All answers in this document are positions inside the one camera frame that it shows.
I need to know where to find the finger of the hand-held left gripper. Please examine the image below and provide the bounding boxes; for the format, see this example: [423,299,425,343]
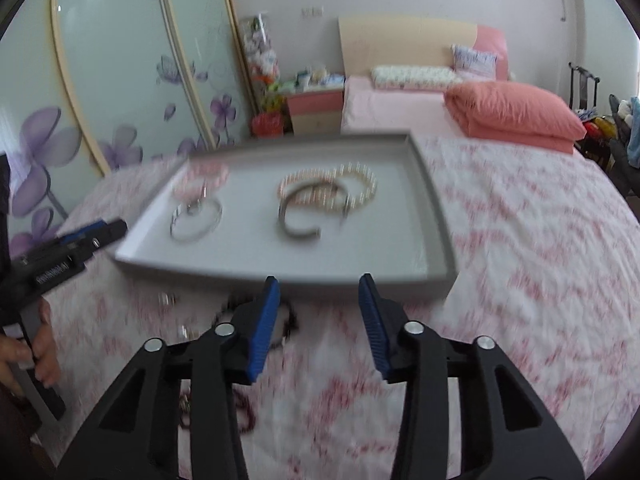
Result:
[70,218,127,263]
[56,218,108,247]

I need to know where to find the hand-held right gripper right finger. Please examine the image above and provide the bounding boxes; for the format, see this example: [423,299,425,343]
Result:
[358,273,586,480]

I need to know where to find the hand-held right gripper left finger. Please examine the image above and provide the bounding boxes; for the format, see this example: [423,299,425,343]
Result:
[52,275,282,480]

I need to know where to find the dark red bead necklace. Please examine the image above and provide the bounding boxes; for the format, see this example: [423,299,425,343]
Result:
[177,295,301,433]

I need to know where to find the silver cuff bangle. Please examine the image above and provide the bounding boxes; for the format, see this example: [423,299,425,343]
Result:
[277,180,353,242]

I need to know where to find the grey cardboard tray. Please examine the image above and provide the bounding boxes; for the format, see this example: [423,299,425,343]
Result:
[114,131,458,298]

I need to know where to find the pink bead bracelet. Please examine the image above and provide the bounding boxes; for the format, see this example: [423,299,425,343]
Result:
[172,161,231,201]

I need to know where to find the white pearl bracelet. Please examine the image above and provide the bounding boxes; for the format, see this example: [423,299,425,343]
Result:
[330,161,379,211]

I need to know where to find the pink pearl bracelet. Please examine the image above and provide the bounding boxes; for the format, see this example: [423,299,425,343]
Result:
[276,170,351,208]

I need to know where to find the person's left forearm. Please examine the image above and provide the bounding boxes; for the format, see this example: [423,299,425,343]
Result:
[0,385,43,466]

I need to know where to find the person's left hand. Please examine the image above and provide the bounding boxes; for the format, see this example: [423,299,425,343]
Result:
[0,300,62,396]

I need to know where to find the pink floral bed sheet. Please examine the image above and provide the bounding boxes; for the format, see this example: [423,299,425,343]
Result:
[42,132,633,480]

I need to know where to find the wardrobe with purple flower doors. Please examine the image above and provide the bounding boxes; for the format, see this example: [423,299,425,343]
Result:
[0,0,251,261]

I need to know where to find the red bin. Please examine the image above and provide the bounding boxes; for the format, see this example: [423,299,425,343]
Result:
[251,111,285,137]

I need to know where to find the pink and white nightstand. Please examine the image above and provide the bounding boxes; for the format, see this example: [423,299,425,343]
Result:
[285,87,346,135]

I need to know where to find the glass column of plush toys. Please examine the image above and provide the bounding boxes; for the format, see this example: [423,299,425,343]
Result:
[239,14,283,113]

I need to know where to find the patterned flat pillow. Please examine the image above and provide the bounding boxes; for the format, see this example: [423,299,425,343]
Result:
[371,64,463,90]

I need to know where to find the folded salmon duvet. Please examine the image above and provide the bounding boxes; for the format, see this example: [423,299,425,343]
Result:
[445,81,587,155]

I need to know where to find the small white blue pillow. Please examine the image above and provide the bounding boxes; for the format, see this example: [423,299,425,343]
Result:
[451,43,498,78]

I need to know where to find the beige and pink headboard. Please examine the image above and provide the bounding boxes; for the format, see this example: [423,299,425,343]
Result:
[338,15,510,81]

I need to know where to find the dark office chair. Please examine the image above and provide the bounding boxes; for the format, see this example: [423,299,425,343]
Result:
[607,94,640,196]

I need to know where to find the red and yellow toys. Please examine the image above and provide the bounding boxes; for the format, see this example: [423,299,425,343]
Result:
[580,110,616,142]

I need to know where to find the dark wooden chair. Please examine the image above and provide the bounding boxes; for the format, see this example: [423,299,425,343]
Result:
[569,62,601,111]

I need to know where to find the blue garment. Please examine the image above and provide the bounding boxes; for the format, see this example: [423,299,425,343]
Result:
[627,97,640,171]

